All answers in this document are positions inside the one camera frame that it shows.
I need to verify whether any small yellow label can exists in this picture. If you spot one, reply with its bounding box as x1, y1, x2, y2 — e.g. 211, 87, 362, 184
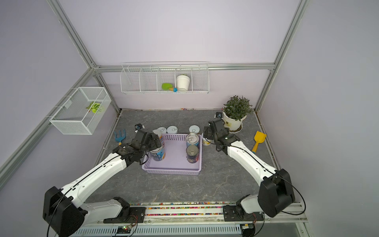
201, 133, 211, 146

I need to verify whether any tall yellow orange can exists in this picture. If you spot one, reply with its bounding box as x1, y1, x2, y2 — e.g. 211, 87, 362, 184
153, 129, 162, 139

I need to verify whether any blue Progresso soup can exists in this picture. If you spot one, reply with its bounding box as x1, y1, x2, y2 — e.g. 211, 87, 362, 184
150, 143, 165, 162

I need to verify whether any small orange label can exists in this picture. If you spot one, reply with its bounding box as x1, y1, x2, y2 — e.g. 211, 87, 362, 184
189, 125, 200, 134

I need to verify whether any small pink label can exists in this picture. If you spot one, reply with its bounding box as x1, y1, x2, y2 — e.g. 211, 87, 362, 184
158, 127, 167, 134

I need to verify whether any blue orange soup can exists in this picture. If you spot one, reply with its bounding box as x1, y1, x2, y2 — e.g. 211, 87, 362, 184
186, 133, 199, 147

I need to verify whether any small green label can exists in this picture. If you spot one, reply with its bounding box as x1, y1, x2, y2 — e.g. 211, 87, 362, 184
166, 125, 178, 134

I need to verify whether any dark navy tomato can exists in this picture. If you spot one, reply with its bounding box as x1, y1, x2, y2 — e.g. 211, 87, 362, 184
186, 145, 199, 164

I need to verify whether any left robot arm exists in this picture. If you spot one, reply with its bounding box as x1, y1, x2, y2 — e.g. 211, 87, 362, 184
42, 128, 162, 237

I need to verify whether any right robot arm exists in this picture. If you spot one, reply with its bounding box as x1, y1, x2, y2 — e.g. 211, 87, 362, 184
203, 118, 307, 217

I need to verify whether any lavender plastic basket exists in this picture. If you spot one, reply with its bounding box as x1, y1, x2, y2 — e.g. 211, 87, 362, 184
142, 133, 202, 175

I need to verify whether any green toy in side basket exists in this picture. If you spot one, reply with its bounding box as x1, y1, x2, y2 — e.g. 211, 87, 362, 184
86, 102, 105, 114

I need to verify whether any blue toy rake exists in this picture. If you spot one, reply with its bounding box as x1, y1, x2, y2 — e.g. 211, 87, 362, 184
114, 129, 126, 145

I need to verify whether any potted green plant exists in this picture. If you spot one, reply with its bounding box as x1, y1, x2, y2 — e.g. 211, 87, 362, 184
223, 95, 253, 133

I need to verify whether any yellow toy shovel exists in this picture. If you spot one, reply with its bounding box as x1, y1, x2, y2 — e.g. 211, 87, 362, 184
252, 131, 266, 154

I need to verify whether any green toy scoop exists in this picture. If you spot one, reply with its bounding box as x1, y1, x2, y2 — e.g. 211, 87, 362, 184
161, 83, 177, 92

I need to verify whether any small white empty pot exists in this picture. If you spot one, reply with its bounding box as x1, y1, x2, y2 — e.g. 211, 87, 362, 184
176, 75, 190, 91

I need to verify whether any white wire wall shelf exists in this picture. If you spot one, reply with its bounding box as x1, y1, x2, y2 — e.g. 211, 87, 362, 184
120, 61, 210, 94

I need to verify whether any aluminium mounting rail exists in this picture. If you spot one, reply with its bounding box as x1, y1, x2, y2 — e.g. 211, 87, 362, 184
67, 200, 307, 231

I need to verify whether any white wire side basket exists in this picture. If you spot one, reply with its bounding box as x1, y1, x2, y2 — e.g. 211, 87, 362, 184
49, 87, 111, 135

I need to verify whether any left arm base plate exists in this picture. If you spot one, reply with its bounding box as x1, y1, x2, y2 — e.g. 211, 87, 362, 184
103, 206, 146, 224

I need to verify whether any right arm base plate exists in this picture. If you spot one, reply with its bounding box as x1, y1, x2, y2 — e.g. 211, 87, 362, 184
223, 205, 264, 222

